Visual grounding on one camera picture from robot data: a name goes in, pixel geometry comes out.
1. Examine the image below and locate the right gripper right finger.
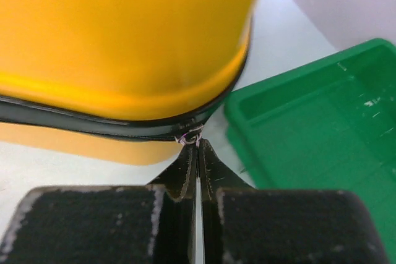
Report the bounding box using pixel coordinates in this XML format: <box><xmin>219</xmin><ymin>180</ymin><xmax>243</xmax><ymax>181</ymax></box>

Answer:
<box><xmin>197</xmin><ymin>140</ymin><xmax>390</xmax><ymax>263</ymax></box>

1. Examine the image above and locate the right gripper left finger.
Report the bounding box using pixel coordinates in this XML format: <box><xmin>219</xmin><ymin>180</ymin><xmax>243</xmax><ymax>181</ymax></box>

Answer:
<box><xmin>1</xmin><ymin>145</ymin><xmax>197</xmax><ymax>263</ymax></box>

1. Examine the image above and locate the yellow Pikachu hard-shell suitcase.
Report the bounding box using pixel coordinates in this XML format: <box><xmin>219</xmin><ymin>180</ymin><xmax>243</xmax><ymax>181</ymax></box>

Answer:
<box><xmin>1</xmin><ymin>0</ymin><xmax>257</xmax><ymax>164</ymax></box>

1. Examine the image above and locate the green plastic tray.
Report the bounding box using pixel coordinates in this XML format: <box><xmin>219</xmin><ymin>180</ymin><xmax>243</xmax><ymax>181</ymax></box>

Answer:
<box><xmin>224</xmin><ymin>38</ymin><xmax>395</xmax><ymax>260</ymax></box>

